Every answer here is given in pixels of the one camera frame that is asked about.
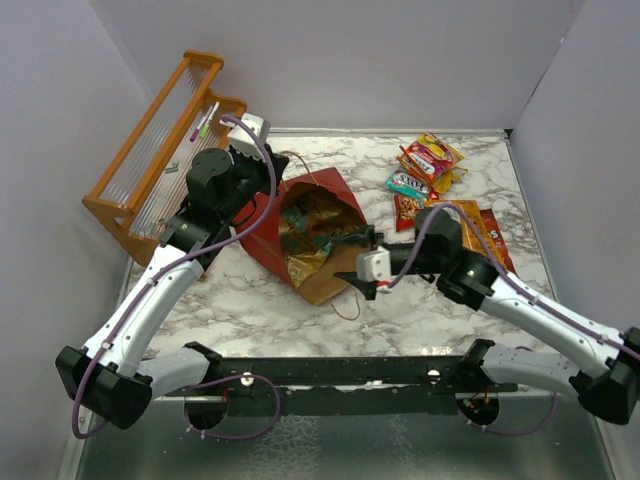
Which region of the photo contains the red snack packet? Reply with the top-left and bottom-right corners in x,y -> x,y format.
393,195 -> 439,232

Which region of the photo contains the teal Fox's mint candy bag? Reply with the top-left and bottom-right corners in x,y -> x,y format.
385,170 -> 430,199

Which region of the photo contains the pink marker pen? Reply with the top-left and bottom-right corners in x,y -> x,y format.
189,113 -> 208,142

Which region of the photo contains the gold snack packet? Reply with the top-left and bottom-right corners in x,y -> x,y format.
278,186 -> 364,288

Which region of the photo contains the red Doritos chip bag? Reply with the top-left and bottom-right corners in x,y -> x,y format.
480,209 -> 516,274

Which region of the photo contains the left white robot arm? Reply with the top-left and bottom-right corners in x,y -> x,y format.
55,146 -> 289,439

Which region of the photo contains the orange chips bag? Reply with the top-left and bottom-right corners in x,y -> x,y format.
424,199 -> 494,254

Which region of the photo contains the orange Fox's fruits candy bag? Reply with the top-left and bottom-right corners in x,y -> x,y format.
397,132 -> 465,189

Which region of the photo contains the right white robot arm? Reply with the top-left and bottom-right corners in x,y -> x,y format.
336,202 -> 639,425

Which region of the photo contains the yellow snack packet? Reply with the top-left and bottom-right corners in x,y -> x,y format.
433,167 -> 468,194

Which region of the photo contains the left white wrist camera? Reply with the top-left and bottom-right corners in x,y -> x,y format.
220,113 -> 271,160

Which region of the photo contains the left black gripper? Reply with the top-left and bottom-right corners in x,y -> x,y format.
221,142 -> 288,223

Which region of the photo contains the orange wooden rack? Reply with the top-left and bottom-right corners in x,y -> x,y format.
82,50 -> 247,266

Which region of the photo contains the red paper bag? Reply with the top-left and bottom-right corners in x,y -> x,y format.
240,167 -> 367,306

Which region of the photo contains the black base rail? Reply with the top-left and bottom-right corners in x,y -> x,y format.
170,355 -> 517,417

